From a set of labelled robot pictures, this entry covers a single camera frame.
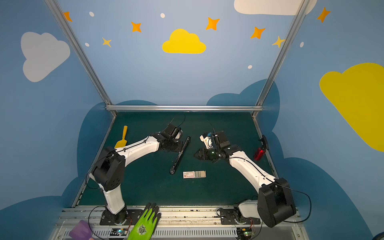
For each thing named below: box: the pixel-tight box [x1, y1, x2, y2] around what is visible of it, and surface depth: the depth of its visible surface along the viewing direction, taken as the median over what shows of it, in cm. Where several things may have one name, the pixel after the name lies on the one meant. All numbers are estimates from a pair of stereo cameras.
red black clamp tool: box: [254, 134, 269, 161], surface depth 88 cm
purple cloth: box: [69, 220, 93, 240], surface depth 71 cm
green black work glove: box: [127, 202, 162, 240], surface depth 73 cm
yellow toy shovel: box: [114, 125, 128, 149], surface depth 106 cm
